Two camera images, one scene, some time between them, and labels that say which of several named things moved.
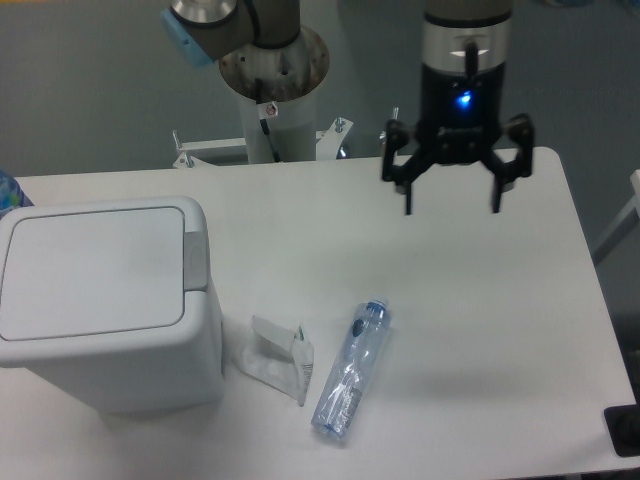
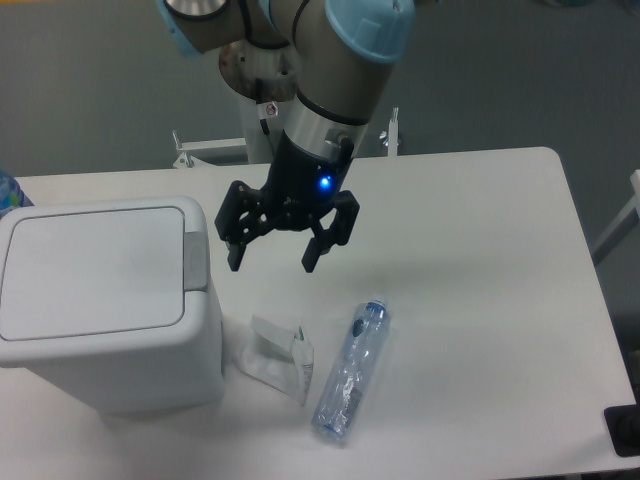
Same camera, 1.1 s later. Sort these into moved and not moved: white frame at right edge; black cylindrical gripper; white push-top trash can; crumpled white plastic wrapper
Moved: black cylindrical gripper
Not moved: crumpled white plastic wrapper; white frame at right edge; white push-top trash can
